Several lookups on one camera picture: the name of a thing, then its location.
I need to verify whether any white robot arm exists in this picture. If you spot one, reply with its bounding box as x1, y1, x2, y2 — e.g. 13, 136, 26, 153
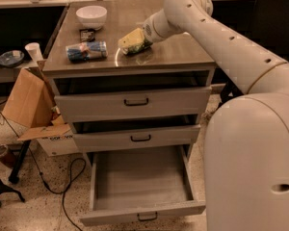
141, 0, 289, 231

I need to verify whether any blue soda can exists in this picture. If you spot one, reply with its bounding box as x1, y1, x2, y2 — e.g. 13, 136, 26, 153
66, 41, 108, 62

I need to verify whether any grey drawer cabinet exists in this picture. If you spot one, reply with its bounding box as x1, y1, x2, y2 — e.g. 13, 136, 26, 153
42, 0, 221, 159

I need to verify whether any top grey drawer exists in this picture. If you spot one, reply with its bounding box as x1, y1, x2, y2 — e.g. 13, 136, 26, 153
53, 75, 211, 122

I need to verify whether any grey drawer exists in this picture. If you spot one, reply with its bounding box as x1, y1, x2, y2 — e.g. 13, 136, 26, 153
80, 145, 205, 226
74, 115, 200, 152
53, 75, 211, 122

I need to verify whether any middle grey drawer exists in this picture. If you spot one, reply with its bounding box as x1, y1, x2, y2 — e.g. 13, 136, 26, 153
74, 115, 200, 152

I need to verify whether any bottom grey drawer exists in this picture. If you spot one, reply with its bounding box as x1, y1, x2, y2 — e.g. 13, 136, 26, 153
80, 145, 205, 226

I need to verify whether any white bowl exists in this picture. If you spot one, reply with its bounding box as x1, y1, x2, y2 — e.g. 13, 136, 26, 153
76, 6, 107, 30

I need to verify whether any small dark snack packet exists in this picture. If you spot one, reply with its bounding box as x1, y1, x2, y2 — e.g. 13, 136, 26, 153
80, 29, 95, 41

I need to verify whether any white paper cup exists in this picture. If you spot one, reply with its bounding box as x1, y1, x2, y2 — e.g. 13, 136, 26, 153
25, 42, 43, 62

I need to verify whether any brown cardboard box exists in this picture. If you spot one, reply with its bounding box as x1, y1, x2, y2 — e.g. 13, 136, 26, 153
2, 66, 70, 141

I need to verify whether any dark blue plate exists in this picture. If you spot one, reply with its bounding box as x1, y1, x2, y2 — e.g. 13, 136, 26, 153
0, 50, 24, 68

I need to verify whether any white printed cardboard box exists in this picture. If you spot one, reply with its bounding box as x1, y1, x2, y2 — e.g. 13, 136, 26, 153
38, 132, 79, 156

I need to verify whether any black office chair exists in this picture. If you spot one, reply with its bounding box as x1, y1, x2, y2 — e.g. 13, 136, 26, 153
213, 0, 289, 63

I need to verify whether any brown tape roll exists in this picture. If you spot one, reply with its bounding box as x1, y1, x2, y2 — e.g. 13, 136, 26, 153
0, 144, 16, 168

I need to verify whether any black tripod stand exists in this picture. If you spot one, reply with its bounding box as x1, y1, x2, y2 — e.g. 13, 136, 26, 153
0, 140, 32, 208

